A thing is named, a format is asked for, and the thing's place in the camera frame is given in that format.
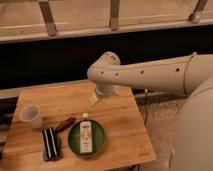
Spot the translucent plastic cup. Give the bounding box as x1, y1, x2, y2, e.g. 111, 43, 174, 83
19, 105, 43, 129

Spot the metal bracket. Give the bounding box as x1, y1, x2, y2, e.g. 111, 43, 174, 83
188, 0, 208, 23
38, 0, 57, 36
109, 0, 120, 31

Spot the red brown handled tool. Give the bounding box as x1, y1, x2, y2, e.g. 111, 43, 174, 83
55, 117, 75, 133

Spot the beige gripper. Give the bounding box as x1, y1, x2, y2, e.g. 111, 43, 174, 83
90, 86, 118, 106

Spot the black cable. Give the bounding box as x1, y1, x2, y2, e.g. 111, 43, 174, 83
143, 89, 149, 126

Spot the left metal bracket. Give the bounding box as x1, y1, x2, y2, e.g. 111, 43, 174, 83
38, 0, 57, 36

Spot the green round plate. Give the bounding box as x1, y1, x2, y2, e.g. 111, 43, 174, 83
68, 119, 106, 157

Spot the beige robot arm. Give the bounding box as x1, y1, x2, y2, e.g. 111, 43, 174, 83
87, 52, 213, 171

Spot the middle metal bracket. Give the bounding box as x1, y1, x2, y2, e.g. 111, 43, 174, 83
109, 0, 120, 31

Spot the right metal bracket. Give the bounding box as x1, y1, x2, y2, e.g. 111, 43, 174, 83
188, 0, 208, 23

